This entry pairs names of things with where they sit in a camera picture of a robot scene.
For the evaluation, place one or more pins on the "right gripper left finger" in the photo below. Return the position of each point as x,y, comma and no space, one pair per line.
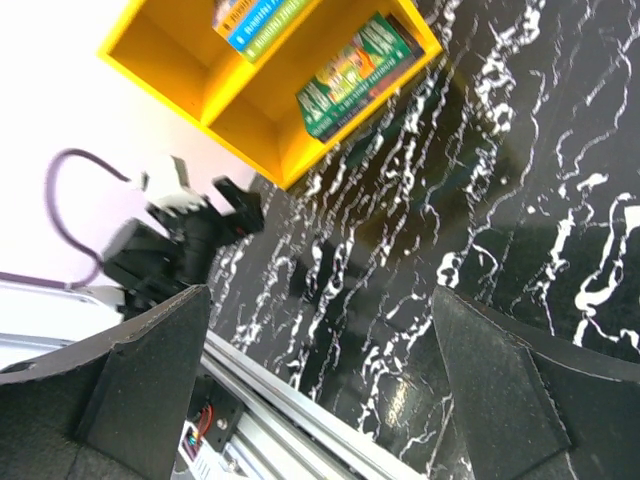
111,406

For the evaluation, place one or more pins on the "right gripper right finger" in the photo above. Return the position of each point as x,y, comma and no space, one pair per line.
533,406

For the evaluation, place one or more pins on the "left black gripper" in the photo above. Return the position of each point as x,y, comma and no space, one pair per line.
214,229

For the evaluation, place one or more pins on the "blue paperback with round badge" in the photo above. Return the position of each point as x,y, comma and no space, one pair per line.
228,14

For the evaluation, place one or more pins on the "lime green comic paperback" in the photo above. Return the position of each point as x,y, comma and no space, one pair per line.
283,16

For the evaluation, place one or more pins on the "blue comic paperback book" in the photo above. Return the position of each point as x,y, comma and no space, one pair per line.
252,23

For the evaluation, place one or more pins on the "green Storey Treehouse book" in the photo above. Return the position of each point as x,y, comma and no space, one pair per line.
377,49

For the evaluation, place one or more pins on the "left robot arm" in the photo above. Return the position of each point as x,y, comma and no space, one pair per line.
146,266

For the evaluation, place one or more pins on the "yellow wooden shelf cabinet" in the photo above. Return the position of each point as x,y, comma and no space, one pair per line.
169,49

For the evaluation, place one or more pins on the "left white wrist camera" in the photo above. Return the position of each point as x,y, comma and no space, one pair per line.
165,185

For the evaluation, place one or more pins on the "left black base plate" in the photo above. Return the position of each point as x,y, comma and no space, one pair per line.
214,412

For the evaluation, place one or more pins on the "aluminium mounting rail frame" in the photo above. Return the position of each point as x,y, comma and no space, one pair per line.
281,435

